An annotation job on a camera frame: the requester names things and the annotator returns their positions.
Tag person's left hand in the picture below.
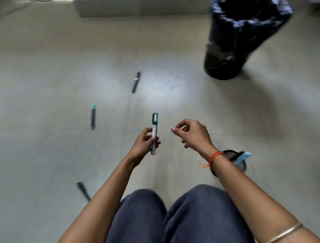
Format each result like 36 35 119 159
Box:
128 127 161 168

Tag person's right hand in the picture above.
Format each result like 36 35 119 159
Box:
171 119 217 160

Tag green and white marker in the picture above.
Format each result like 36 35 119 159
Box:
151 113 159 156

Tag person's left forearm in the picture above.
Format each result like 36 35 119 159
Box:
58 155 143 243

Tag person's right forearm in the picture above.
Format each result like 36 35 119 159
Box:
206 151 320 243

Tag orange thread wristband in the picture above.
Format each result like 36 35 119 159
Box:
200 152 225 169

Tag black marker with silver band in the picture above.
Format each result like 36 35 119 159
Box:
132 71 141 94

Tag black marker with teal cap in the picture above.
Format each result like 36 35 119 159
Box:
90 104 96 130

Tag black round pen holder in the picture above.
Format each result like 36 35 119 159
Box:
210 150 247 178

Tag light blue marker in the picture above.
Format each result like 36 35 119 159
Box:
232 152 251 166

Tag person's blue trousers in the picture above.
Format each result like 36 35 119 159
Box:
105 184 255 243

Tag black bin with plastic liner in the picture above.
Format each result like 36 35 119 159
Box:
204 0 293 81

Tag gold bangle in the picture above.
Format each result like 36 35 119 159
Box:
265 222 304 243

